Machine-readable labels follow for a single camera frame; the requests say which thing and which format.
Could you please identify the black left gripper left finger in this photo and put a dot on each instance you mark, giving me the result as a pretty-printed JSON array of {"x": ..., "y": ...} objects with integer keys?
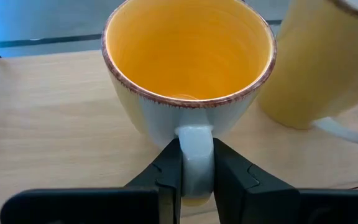
[{"x": 169, "y": 174}]

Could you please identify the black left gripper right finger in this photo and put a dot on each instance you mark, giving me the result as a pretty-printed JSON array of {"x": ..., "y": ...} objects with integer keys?
[{"x": 247, "y": 193}]

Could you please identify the wide yellow ceramic mug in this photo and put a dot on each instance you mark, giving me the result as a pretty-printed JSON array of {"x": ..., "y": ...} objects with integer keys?
[{"x": 188, "y": 56}]

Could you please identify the tall yellow ceramic mug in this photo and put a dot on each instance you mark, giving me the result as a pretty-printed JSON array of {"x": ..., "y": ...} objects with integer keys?
[{"x": 315, "y": 62}]

